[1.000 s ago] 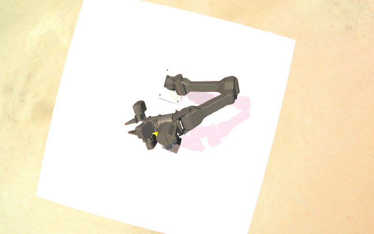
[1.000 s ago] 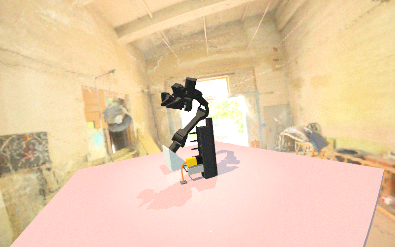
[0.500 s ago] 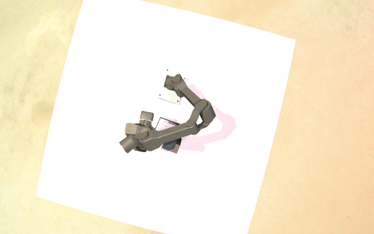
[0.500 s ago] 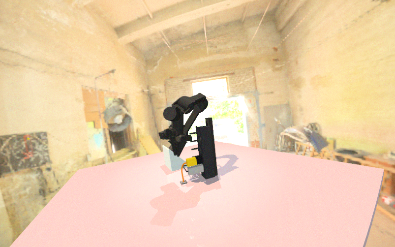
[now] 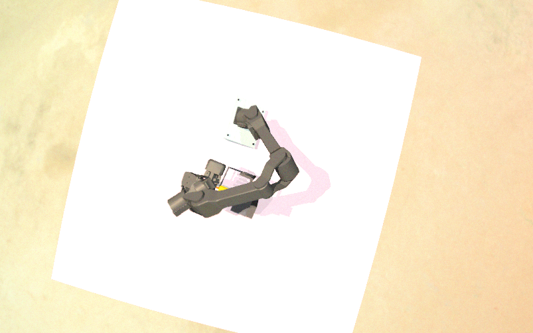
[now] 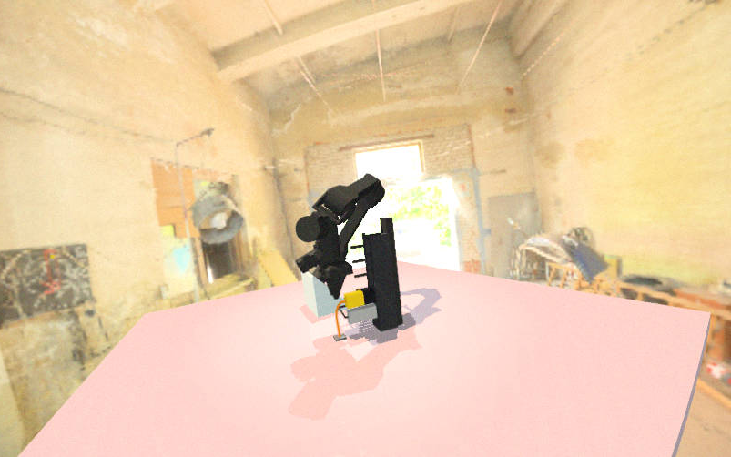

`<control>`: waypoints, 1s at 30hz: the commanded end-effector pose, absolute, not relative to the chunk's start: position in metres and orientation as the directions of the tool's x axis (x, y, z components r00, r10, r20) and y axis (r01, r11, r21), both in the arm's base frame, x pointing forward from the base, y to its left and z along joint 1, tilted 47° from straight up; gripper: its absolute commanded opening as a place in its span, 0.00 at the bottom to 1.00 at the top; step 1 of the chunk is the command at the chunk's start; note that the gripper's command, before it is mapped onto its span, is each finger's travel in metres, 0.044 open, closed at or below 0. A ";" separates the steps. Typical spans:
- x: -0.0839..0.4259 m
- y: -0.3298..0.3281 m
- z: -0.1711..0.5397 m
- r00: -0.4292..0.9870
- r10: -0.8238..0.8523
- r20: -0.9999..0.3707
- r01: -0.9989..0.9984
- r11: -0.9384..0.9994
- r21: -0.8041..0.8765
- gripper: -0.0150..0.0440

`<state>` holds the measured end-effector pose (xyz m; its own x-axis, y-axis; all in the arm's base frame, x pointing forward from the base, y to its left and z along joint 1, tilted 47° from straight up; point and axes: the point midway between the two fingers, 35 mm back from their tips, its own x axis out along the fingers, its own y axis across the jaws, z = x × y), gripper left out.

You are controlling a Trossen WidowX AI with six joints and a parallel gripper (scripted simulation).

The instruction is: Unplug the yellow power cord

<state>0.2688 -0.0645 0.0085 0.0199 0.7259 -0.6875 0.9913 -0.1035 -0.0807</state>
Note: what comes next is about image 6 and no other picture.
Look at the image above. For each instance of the yellow and black plug with orange cord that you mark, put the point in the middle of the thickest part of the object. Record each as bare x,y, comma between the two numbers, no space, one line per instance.
355,299

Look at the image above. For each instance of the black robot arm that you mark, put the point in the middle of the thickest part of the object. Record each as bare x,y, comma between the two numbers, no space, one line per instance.
339,202

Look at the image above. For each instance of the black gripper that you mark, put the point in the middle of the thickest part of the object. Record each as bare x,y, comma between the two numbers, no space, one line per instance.
336,269

